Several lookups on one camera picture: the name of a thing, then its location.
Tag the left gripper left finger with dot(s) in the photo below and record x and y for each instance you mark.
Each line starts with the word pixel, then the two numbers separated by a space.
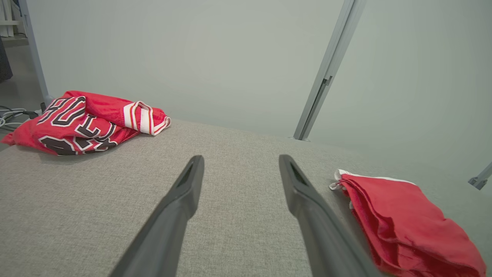
pixel 169 227

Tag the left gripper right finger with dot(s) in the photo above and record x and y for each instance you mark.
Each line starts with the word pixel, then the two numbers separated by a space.
pixel 323 238

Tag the red basketball jersey white sleeves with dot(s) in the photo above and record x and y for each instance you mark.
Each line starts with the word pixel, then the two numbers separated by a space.
pixel 98 105

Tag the red shorts white trim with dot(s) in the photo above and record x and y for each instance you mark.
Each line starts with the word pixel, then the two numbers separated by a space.
pixel 403 223

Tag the grey metal stand leg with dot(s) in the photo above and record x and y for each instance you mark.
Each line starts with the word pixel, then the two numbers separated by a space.
pixel 34 57

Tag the white shelf unit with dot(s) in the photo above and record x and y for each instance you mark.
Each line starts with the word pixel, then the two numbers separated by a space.
pixel 7 19

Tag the grey metal post foot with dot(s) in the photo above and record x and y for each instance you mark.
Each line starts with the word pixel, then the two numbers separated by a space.
pixel 482 177

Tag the grey metal frame post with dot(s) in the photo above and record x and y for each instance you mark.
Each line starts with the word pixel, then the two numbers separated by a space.
pixel 330 65

